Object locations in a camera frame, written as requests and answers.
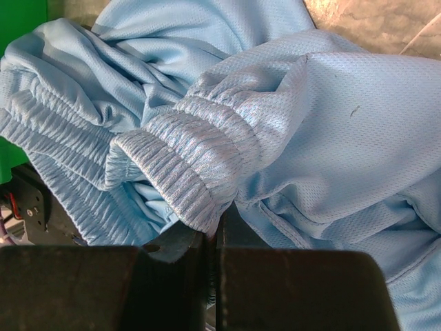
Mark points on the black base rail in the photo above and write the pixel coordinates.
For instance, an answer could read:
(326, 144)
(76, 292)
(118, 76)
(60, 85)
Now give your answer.
(44, 219)

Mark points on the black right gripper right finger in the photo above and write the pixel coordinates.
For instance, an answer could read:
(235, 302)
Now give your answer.
(261, 288)

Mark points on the light blue shorts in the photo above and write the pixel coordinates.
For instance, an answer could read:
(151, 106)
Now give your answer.
(169, 111)

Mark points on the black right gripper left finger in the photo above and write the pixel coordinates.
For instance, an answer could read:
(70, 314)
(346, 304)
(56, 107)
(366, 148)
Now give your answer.
(159, 286)

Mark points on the green plastic tray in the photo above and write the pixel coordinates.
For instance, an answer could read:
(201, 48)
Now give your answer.
(21, 17)

